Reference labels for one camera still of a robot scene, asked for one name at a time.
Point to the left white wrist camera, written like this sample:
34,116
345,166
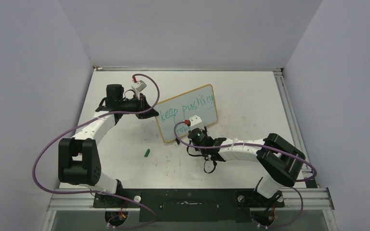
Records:
138,86

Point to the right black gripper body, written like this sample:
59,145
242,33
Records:
205,130

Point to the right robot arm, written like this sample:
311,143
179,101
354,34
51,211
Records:
277,156

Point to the right aluminium rail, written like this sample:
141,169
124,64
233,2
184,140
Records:
289,111

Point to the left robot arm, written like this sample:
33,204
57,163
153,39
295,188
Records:
78,158

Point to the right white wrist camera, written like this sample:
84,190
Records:
194,122

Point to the green marker cap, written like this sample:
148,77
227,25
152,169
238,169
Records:
147,153

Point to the yellow framed whiteboard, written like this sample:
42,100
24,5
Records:
197,102

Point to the back aluminium rail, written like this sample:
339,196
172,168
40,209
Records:
126,68

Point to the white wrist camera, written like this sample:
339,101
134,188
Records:
138,86
194,122

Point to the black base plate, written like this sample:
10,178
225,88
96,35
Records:
206,213

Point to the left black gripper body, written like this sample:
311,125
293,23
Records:
137,105

